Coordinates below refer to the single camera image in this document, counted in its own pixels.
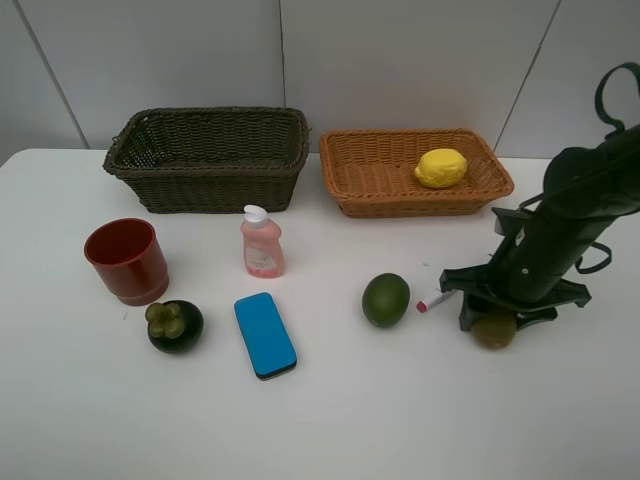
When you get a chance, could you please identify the dark brown wicker basket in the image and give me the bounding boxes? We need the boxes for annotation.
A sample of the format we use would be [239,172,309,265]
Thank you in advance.
[103,106,309,214]

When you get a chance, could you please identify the brown kiwi fruit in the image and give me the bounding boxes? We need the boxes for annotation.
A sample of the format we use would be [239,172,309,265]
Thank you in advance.
[470,309,517,350]

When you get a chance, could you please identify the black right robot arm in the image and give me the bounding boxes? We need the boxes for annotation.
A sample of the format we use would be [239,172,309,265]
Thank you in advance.
[440,127,639,331]

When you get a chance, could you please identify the orange wicker basket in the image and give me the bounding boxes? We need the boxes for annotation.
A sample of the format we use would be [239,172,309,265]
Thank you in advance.
[319,128,514,218]

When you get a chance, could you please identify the green lime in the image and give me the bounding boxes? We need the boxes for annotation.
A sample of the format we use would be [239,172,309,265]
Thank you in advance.
[362,273,410,328]

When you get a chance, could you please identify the red plastic cup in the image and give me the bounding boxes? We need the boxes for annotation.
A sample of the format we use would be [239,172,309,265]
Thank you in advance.
[84,218,169,306]

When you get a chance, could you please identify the white pink-capped marker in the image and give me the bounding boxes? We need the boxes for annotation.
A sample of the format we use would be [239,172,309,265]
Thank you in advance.
[416,291,453,313]

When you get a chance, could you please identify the dark purple mangosteen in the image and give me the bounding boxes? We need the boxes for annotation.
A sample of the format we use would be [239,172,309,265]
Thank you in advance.
[145,300,204,354]

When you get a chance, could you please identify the blue board eraser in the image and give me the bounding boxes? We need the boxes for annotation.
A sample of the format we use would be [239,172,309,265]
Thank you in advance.
[234,292,297,380]

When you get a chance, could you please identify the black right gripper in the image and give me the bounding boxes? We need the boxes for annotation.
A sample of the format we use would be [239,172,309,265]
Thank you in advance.
[440,207,593,331]

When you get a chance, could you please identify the yellow lemon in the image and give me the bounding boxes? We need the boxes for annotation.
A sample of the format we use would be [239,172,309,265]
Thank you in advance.
[414,148,468,189]

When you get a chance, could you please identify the pink soap bottle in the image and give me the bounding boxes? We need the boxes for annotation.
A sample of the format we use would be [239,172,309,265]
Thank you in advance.
[241,205,285,279]

